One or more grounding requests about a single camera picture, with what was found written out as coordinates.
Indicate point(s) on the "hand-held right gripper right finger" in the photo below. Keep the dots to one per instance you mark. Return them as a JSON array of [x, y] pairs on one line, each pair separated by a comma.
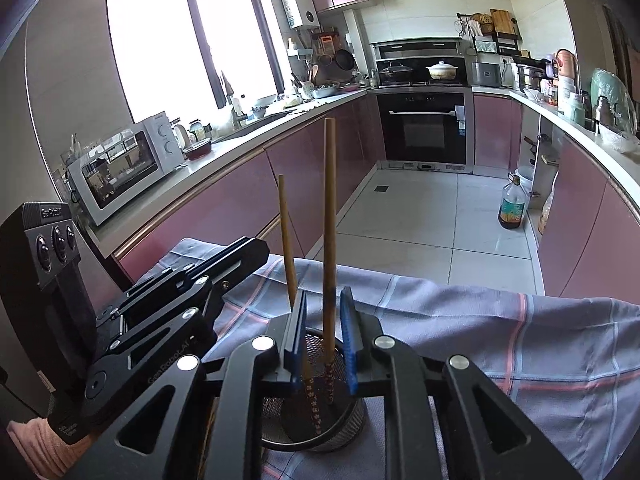
[[350, 345]]

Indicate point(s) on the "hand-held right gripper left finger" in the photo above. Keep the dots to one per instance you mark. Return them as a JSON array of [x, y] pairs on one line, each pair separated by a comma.
[[299, 332]]

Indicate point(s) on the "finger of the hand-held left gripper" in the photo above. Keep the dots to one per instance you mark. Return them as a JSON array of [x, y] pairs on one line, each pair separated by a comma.
[[150, 345], [215, 262]]

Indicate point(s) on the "wooden chopstick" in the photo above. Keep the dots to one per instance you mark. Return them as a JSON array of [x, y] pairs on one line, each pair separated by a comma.
[[329, 210], [286, 240]]

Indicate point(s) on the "black mesh utensil holder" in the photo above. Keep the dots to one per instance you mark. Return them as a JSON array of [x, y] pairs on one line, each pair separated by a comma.
[[345, 425]]

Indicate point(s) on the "person's left forearm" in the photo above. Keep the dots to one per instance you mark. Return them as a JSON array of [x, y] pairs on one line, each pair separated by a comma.
[[35, 447]]

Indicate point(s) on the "long pink base cabinets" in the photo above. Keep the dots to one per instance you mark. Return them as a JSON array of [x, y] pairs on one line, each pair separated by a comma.
[[240, 195]]

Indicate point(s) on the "grey plaid tablecloth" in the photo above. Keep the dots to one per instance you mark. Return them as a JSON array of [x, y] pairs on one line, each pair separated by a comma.
[[450, 320]]

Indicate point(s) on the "red dish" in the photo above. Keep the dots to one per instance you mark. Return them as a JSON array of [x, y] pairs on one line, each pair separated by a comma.
[[197, 150]]

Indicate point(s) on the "white microwave oven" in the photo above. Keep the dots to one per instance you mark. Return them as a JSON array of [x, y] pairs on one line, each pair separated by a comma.
[[150, 152]]

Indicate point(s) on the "sink faucet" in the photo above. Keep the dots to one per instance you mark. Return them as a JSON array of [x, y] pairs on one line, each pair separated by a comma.
[[232, 100]]

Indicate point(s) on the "steel basin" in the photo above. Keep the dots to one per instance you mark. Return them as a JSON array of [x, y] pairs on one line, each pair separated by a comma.
[[324, 91]]

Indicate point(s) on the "cooking oil bottle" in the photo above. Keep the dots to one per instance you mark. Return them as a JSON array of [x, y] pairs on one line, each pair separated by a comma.
[[511, 205]]

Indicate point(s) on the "kitchen window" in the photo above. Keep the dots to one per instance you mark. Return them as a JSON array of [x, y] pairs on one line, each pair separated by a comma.
[[155, 50]]

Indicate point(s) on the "black built-in oven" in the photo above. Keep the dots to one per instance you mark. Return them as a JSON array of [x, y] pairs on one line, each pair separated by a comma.
[[417, 130]]

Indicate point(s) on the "white bucket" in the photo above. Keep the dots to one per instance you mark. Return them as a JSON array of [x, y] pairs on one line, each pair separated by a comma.
[[525, 180]]

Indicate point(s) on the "hanging frying pan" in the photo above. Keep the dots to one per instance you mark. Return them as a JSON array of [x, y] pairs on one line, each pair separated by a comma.
[[345, 59]]

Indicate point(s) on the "narrow pink base cabinet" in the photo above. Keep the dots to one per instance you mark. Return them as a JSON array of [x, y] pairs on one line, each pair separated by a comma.
[[497, 130]]

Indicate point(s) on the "black wok with lid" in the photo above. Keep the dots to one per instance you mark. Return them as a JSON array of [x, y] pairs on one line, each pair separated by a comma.
[[395, 72]]

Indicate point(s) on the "curved pink base cabinets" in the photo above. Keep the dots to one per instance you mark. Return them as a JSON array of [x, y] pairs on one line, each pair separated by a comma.
[[585, 220]]

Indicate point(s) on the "white water heater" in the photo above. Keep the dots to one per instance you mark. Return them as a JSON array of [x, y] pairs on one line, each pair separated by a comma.
[[299, 5]]

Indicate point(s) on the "white casserole pot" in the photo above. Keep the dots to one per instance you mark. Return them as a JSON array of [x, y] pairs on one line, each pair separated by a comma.
[[441, 71]]

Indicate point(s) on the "steel range hood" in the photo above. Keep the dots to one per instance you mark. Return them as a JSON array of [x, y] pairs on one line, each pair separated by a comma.
[[417, 50]]

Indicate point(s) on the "steel stock pot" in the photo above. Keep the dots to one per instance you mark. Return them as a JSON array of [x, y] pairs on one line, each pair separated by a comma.
[[528, 77]]

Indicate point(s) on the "pink kettle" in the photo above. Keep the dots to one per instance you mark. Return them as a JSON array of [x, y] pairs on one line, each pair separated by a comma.
[[567, 65]]

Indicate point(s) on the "green plastic bag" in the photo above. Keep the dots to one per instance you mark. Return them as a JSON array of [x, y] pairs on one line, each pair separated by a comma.
[[612, 95]]

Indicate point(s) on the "black wall shelf rack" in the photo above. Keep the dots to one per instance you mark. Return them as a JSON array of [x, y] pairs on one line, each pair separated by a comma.
[[492, 35]]

